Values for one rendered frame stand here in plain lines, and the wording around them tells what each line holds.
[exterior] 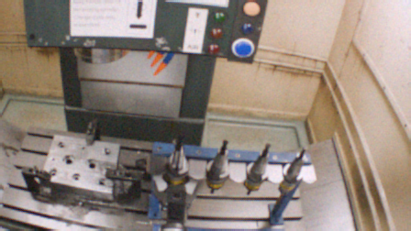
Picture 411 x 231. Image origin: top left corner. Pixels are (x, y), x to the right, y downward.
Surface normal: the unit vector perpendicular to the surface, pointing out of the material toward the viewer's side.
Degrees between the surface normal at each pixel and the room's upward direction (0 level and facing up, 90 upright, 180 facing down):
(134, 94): 90
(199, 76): 90
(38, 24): 90
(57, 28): 90
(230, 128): 0
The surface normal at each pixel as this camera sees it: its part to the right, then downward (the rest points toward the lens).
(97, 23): 0.01, 0.66
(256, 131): 0.14, -0.74
